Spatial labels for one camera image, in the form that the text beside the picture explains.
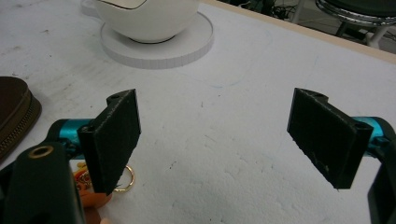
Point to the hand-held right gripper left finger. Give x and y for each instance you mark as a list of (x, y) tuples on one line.
[(113, 140)]

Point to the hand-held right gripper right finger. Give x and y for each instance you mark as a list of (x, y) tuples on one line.
[(323, 137)]

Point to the brown zippered pouch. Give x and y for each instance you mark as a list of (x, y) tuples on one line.
[(15, 112)]

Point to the white round base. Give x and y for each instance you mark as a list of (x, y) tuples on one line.
[(162, 49)]

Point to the white round bowl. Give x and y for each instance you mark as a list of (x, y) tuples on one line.
[(146, 18)]

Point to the chrome stool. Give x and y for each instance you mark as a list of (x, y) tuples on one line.
[(358, 15)]

